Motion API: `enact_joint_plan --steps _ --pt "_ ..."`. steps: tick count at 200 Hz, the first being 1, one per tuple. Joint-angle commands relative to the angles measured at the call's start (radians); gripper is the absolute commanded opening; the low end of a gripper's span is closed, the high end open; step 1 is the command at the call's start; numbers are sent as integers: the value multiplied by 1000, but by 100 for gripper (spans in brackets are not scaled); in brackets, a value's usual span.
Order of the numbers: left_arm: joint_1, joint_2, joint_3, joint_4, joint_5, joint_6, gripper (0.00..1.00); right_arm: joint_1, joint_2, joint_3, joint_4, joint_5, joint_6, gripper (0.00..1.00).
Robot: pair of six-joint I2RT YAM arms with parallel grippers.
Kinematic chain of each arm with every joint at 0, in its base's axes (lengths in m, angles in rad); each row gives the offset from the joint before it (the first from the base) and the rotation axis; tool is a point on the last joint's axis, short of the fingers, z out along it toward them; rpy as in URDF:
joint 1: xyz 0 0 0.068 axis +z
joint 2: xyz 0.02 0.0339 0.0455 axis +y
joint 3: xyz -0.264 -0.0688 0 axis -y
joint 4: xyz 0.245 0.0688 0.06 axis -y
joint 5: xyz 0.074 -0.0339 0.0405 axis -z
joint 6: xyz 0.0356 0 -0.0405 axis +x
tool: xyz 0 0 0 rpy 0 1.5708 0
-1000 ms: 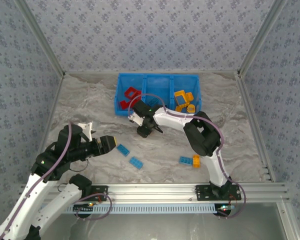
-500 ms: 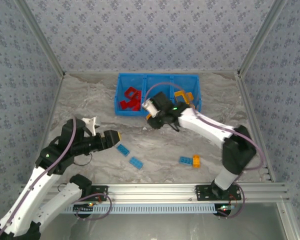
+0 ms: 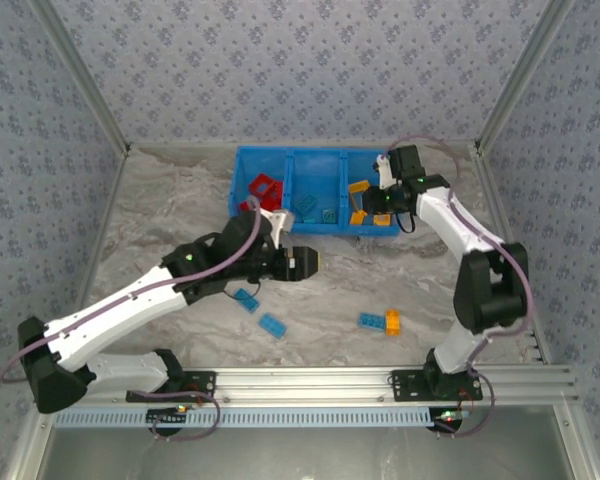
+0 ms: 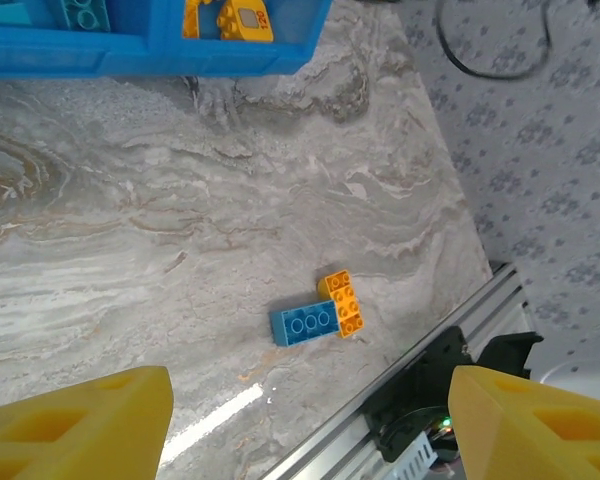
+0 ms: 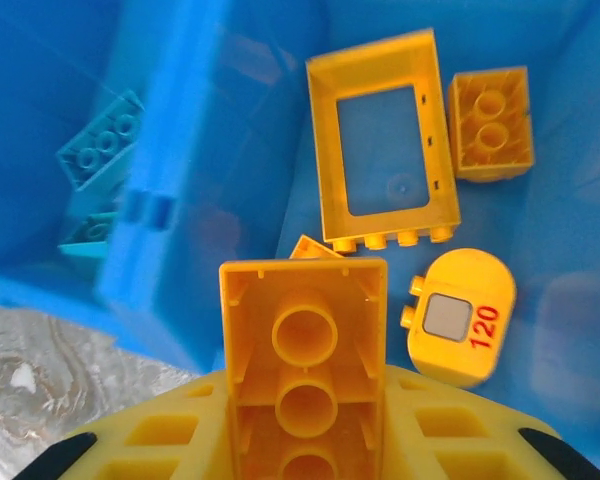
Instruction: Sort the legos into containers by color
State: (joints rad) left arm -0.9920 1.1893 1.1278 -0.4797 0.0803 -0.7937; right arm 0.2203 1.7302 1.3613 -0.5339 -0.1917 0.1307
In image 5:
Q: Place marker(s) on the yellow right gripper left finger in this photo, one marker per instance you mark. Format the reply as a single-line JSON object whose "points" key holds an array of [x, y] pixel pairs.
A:
{"points": [[180, 400]]}

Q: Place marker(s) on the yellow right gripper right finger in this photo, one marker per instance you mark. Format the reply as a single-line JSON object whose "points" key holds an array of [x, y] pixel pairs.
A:
{"points": [[405, 450]]}

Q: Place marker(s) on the long yellow lego brick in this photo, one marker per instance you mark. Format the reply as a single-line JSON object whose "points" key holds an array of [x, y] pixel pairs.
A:
{"points": [[240, 325]]}

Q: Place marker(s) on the yellow rounded lego with 120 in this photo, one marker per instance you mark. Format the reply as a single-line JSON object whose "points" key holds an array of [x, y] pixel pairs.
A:
{"points": [[460, 270]]}

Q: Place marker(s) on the orange-yellow lego piece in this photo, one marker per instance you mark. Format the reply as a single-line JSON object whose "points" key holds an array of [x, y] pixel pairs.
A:
{"points": [[307, 249]]}

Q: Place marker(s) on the blue lego brick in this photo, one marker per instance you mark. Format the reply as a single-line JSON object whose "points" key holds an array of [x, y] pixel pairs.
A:
{"points": [[95, 170]]}

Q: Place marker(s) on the yellow lego window frame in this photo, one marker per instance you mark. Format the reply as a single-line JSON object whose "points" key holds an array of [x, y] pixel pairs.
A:
{"points": [[325, 150]]}

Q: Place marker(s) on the small light blue lego piece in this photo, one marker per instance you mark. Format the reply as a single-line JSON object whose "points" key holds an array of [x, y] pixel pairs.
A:
{"points": [[87, 255]]}

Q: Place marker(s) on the short yellow lego brick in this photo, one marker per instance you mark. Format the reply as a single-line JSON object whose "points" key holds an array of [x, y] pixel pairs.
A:
{"points": [[490, 165]]}

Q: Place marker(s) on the blue plastic bin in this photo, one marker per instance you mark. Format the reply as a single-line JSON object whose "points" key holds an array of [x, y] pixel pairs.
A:
{"points": [[555, 150], [30, 100]]}

